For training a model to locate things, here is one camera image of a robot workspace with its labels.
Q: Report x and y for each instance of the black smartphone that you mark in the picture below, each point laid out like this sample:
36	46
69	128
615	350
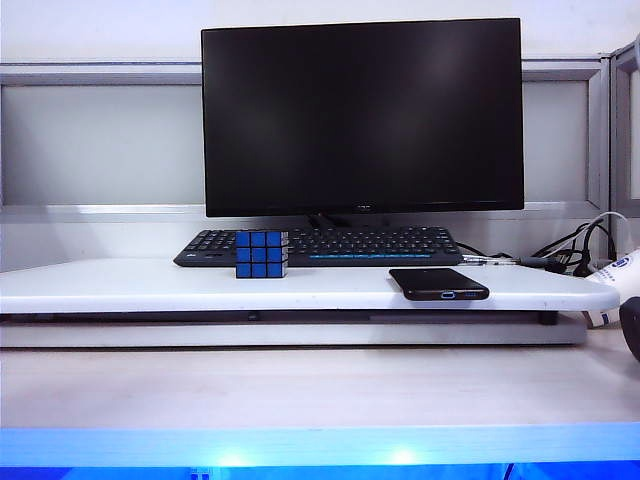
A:
435	282

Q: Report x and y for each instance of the Rubik's cube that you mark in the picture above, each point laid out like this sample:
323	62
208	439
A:
257	255

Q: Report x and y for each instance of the black monitor stand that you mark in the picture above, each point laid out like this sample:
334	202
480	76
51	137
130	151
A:
326	221

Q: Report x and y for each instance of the black computer keyboard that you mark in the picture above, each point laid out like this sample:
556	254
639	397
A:
375	246

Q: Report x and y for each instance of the white desk riser base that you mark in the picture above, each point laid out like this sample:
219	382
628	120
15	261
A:
300	334

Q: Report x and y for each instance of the black computer monitor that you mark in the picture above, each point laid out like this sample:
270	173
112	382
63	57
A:
360	115

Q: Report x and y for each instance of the white desk riser board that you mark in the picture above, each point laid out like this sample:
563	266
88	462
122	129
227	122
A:
150	286

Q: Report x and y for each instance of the white and black device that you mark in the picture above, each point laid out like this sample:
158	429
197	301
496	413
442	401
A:
622	272

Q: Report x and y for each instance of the black rounded object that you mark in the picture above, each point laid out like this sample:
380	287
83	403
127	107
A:
632	325

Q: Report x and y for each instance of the grey partition frame with panel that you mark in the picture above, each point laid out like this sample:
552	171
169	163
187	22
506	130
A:
100	145

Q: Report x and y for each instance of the grey side partition frame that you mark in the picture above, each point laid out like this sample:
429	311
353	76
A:
625	130

